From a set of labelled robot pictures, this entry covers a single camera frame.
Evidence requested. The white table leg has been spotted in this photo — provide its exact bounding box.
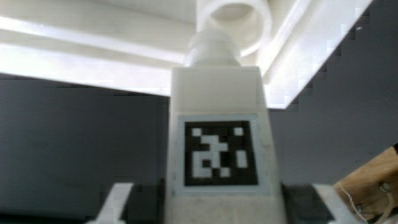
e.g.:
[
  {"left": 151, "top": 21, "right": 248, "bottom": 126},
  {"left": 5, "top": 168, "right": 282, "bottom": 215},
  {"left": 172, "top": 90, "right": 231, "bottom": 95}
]
[{"left": 163, "top": 30, "right": 287, "bottom": 224}]

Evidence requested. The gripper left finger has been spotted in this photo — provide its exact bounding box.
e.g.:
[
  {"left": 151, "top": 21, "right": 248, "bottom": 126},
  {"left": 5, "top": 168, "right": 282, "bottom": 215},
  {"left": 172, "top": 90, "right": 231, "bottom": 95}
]
[{"left": 85, "top": 182, "right": 163, "bottom": 224}]

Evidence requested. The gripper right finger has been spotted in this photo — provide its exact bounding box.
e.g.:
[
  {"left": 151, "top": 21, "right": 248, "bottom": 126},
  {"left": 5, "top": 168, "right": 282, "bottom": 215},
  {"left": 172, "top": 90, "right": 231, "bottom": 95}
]
[{"left": 282, "top": 184, "right": 360, "bottom": 224}]

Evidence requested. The white square tabletop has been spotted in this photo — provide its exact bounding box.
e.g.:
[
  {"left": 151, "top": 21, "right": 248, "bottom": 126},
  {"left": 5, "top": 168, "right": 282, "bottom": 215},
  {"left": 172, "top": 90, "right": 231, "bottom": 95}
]
[{"left": 0, "top": 0, "right": 375, "bottom": 109}]

